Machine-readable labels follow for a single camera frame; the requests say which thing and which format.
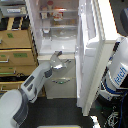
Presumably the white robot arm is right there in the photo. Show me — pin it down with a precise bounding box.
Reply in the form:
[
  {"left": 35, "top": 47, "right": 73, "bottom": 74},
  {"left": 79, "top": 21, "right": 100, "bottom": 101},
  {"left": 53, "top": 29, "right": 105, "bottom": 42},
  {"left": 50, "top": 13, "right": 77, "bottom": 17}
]
[{"left": 0, "top": 51, "right": 67, "bottom": 128}]

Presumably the white fridge door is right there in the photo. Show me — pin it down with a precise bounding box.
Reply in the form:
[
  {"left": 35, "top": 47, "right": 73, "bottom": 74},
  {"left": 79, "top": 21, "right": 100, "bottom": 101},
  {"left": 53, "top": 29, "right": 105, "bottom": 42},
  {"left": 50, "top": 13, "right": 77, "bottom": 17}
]
[{"left": 75, "top": 0, "right": 118, "bottom": 116}]

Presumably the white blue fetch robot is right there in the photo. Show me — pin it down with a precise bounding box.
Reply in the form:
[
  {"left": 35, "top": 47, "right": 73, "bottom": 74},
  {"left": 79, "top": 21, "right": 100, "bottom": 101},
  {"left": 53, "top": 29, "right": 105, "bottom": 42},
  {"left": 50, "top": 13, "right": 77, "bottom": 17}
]
[{"left": 98, "top": 37, "right": 128, "bottom": 103}]

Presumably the white fridge body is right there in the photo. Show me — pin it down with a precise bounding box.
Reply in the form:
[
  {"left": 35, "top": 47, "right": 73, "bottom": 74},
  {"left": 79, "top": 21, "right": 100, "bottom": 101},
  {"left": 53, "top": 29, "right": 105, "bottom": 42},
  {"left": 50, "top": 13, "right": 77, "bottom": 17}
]
[{"left": 25, "top": 0, "right": 84, "bottom": 100}]

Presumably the upper fridge drawer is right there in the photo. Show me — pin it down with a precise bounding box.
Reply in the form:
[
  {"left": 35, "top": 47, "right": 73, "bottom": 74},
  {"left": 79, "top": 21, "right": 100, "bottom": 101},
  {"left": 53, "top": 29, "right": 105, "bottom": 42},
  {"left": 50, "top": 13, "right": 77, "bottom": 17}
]
[{"left": 38, "top": 54, "right": 76, "bottom": 78}]

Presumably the wooden drawer cabinet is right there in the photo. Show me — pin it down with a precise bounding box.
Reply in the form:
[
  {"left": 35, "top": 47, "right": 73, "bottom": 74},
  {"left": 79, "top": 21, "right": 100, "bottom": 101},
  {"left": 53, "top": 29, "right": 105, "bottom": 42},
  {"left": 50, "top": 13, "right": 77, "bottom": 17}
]
[{"left": 0, "top": 16, "right": 46, "bottom": 98}]

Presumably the fridge drawer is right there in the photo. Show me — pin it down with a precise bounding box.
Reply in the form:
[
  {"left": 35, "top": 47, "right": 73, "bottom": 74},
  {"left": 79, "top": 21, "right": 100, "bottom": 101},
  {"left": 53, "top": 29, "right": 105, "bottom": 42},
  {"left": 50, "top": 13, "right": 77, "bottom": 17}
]
[
  {"left": 38, "top": 54, "right": 76, "bottom": 78},
  {"left": 44, "top": 77, "right": 77, "bottom": 99}
]

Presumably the grey box on cabinet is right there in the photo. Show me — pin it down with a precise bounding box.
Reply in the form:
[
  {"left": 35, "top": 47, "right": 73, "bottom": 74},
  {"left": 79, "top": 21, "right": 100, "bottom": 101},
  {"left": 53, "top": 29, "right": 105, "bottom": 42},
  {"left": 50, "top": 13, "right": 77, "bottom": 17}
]
[{"left": 0, "top": 5, "right": 27, "bottom": 17}]

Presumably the lower fridge drawer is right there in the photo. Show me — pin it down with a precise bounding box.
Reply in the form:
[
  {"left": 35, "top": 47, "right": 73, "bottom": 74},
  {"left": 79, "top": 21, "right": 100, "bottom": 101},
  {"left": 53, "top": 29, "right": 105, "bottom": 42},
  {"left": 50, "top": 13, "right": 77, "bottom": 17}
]
[{"left": 44, "top": 77, "right": 77, "bottom": 99}]

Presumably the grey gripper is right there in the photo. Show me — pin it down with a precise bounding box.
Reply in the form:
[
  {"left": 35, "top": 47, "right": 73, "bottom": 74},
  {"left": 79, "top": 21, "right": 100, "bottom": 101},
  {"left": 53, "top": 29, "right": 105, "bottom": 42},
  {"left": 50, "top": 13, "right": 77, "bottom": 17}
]
[{"left": 50, "top": 51, "right": 71, "bottom": 71}]

